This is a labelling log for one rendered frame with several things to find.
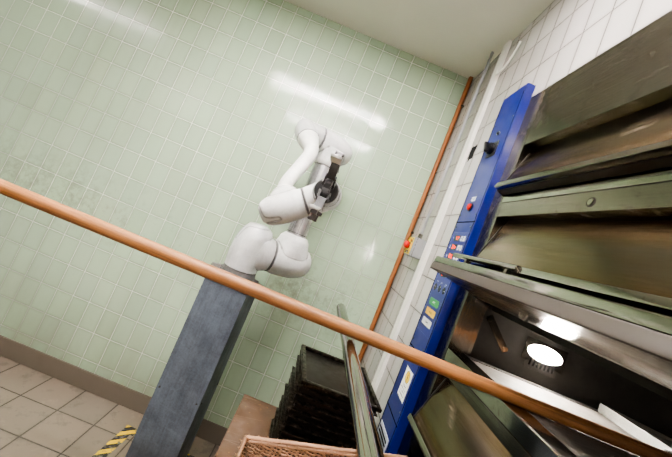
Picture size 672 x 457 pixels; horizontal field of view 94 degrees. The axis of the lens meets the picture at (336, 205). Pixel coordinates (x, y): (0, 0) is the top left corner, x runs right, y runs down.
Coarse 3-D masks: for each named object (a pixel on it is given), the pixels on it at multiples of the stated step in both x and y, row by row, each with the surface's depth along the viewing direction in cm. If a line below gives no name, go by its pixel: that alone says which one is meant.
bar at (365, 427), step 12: (348, 348) 64; (348, 360) 59; (348, 372) 55; (360, 372) 54; (348, 384) 51; (360, 384) 50; (360, 396) 46; (360, 408) 43; (360, 420) 41; (372, 420) 41; (360, 432) 38; (372, 432) 38; (360, 444) 37; (372, 444) 36; (360, 456) 35; (372, 456) 34
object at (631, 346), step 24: (432, 264) 100; (480, 288) 71; (504, 288) 60; (528, 312) 60; (552, 312) 47; (576, 312) 43; (576, 336) 52; (600, 336) 40; (624, 336) 36; (648, 336) 34; (624, 360) 46; (648, 360) 36
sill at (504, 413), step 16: (448, 352) 99; (464, 368) 87; (496, 400) 71; (496, 416) 69; (512, 416) 65; (528, 416) 66; (512, 432) 64; (528, 432) 60; (544, 432) 61; (528, 448) 59; (544, 448) 56; (560, 448) 56
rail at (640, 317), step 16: (480, 272) 71; (496, 272) 66; (528, 288) 54; (544, 288) 51; (560, 288) 48; (576, 304) 44; (592, 304) 42; (608, 304) 40; (624, 320) 37; (640, 320) 35; (656, 320) 34
